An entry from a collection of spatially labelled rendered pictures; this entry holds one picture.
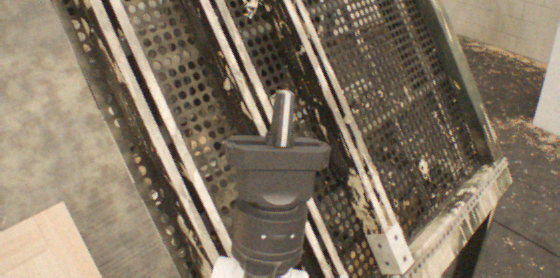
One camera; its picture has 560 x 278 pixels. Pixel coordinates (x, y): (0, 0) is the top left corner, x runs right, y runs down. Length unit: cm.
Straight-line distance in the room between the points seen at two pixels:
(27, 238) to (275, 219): 47
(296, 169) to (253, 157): 5
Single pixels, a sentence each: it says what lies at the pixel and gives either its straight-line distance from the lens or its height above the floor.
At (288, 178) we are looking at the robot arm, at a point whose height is 155.
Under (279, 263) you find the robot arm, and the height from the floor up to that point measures 146.
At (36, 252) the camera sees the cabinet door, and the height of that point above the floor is 132.
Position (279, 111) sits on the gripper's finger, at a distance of 54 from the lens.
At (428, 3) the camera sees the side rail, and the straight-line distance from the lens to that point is 180.
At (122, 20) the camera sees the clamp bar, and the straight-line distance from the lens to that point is 96.
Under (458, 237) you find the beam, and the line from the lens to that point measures 162.
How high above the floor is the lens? 188
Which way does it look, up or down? 29 degrees down
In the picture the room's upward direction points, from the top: straight up
